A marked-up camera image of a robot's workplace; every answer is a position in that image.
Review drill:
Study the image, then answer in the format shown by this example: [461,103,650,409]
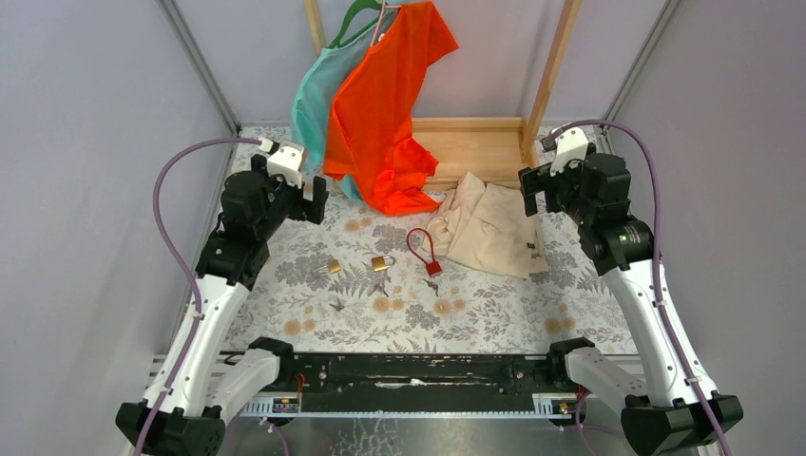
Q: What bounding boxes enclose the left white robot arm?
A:
[116,146,329,455]

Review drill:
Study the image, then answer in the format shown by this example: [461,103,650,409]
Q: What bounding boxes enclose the orange t-shirt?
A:
[323,1,459,216]

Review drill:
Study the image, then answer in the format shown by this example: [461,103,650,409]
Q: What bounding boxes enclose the pink clothes hanger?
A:
[370,0,387,48]

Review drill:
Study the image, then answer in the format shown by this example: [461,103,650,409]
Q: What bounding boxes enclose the green clothes hanger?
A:
[328,0,382,49]

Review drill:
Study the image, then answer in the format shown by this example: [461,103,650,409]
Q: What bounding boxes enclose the brass padlock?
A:
[370,256,396,272]
[312,259,342,276]

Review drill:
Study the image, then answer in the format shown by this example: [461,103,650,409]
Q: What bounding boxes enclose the wrist white camera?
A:
[259,138,308,189]
[541,126,591,177]

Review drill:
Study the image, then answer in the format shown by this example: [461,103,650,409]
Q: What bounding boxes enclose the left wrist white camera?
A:
[259,138,308,189]

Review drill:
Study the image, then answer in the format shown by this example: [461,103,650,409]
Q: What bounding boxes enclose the beige crumpled cloth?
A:
[426,172,549,278]

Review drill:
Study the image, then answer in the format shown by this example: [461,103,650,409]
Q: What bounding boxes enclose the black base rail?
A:
[244,352,585,420]

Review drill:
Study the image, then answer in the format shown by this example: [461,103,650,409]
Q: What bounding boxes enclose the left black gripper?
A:
[250,155,327,240]

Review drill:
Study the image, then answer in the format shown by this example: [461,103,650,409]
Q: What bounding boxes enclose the red tag with cord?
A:
[406,227,443,277]

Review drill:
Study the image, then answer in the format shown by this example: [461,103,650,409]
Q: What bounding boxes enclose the small silver keys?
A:
[329,298,346,313]
[370,282,389,297]

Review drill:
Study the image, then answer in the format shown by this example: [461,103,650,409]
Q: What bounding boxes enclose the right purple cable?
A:
[542,119,735,456]

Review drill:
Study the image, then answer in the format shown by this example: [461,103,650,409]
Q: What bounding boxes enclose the floral table mat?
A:
[179,124,631,355]

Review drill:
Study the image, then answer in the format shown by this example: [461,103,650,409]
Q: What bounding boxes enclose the red lock small key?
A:
[424,279,439,296]

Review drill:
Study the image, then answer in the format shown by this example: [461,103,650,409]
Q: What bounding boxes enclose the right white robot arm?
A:
[518,153,743,455]

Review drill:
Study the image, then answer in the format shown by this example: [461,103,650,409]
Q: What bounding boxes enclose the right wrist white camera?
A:
[541,126,591,177]

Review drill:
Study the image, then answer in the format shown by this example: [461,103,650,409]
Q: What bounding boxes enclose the wooden clothes rack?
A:
[333,1,580,200]

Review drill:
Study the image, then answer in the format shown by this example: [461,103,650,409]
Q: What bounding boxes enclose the teal t-shirt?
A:
[291,8,396,172]

